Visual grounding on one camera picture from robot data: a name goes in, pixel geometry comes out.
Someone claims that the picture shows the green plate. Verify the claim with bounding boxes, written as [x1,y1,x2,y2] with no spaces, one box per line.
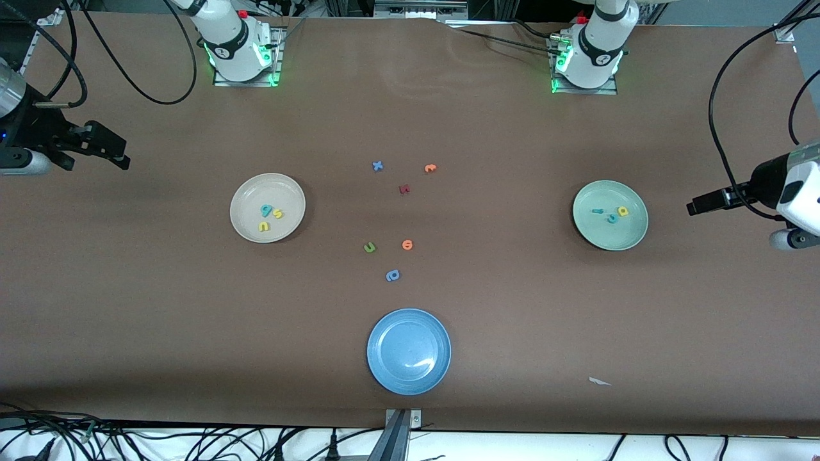
[572,180,649,251]

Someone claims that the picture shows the beige brown plate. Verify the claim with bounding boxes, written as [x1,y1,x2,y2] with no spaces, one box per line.
[229,173,306,244]

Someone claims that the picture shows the brown table cover sheet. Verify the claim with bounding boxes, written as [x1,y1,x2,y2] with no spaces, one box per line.
[0,10,820,437]

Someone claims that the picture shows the blue plate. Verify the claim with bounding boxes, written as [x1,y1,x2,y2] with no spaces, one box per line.
[366,309,452,396]

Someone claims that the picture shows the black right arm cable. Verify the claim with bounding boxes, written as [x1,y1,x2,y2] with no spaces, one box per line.
[26,0,197,107]

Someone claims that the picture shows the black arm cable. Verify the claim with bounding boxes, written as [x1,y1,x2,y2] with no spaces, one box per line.
[707,22,820,222]
[26,0,197,107]

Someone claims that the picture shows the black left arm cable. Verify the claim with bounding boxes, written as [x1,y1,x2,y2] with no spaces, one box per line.
[707,22,820,222]

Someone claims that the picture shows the aluminium frame rail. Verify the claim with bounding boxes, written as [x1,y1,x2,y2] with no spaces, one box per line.
[19,8,65,74]

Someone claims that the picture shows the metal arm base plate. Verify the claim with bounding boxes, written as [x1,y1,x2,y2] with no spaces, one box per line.
[213,26,286,88]
[550,32,619,95]

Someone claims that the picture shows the aluminium frame corner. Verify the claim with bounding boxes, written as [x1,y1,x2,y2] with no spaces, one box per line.
[772,0,820,44]

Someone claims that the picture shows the black base cable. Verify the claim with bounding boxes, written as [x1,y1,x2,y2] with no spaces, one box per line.
[506,16,577,40]
[448,24,568,58]

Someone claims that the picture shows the tangled black cable bundle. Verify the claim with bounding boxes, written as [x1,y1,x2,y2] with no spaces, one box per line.
[0,402,308,461]

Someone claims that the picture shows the grey metal rack frame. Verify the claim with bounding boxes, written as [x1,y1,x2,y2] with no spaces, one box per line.
[373,0,470,20]

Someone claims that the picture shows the grey metal frame bracket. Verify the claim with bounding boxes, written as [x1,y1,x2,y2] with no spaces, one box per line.
[368,408,423,461]

